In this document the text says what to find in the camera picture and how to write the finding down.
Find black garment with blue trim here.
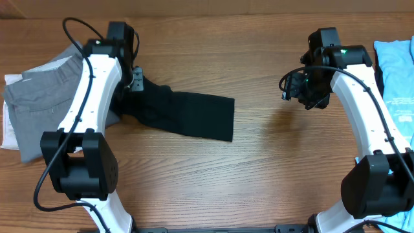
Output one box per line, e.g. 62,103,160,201
375,54,384,96

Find black polo shirt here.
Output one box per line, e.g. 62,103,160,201
105,77,235,142

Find grey folded trousers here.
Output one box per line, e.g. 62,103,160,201
3,45,83,163

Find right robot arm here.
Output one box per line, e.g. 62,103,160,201
276,27,413,233

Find white folded garment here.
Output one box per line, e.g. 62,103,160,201
1,72,80,162

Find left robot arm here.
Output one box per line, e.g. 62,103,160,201
33,21,139,232

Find light blue garment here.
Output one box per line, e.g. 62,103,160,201
354,36,414,233

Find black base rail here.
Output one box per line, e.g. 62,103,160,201
132,224,305,233

